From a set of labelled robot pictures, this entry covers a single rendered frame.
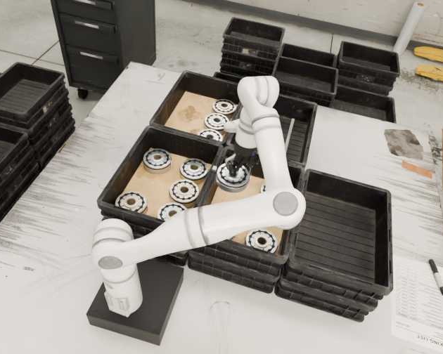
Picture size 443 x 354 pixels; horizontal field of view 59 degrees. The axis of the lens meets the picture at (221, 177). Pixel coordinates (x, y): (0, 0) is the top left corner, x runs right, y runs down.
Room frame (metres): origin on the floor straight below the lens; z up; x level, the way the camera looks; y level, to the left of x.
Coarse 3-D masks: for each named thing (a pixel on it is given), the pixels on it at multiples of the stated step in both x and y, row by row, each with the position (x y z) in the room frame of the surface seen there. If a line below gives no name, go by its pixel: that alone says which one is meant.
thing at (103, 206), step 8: (152, 128) 1.07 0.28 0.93; (160, 128) 1.08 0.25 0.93; (184, 136) 1.05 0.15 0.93; (192, 136) 1.06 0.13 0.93; (136, 144) 0.98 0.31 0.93; (208, 144) 1.04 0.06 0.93; (216, 144) 1.04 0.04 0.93; (128, 152) 0.93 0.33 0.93; (128, 160) 0.90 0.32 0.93; (216, 160) 0.96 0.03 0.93; (120, 168) 0.85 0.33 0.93; (112, 176) 0.81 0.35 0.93; (208, 176) 0.88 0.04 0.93; (112, 184) 0.78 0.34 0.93; (104, 192) 0.74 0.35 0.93; (200, 192) 0.80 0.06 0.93; (200, 200) 0.77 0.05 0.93; (104, 208) 0.69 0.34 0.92; (112, 208) 0.69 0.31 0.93; (120, 208) 0.70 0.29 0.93; (128, 216) 0.68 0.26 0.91; (136, 216) 0.67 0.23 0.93; (144, 216) 0.68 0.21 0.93; (152, 216) 0.68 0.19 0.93; (152, 224) 0.67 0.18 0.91; (160, 224) 0.66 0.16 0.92
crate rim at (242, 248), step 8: (224, 152) 1.00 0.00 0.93; (296, 168) 0.98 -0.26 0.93; (208, 184) 0.84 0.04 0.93; (208, 192) 0.81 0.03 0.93; (288, 232) 0.70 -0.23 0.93; (224, 240) 0.64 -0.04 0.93; (288, 240) 0.68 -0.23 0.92; (232, 248) 0.62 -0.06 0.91; (240, 248) 0.62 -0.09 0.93; (248, 248) 0.62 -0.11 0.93; (256, 248) 0.63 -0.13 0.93; (288, 248) 0.64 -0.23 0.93; (256, 256) 0.61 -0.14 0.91; (264, 256) 0.61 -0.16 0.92; (272, 256) 0.61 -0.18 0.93; (280, 256) 0.61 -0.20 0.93
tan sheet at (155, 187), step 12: (180, 156) 1.05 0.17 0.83; (144, 168) 0.96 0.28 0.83; (132, 180) 0.90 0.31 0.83; (144, 180) 0.90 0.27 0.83; (156, 180) 0.91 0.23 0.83; (168, 180) 0.92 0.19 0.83; (144, 192) 0.85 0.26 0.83; (156, 192) 0.86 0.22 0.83; (168, 192) 0.86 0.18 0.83; (156, 204) 0.80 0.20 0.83; (156, 216) 0.75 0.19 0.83
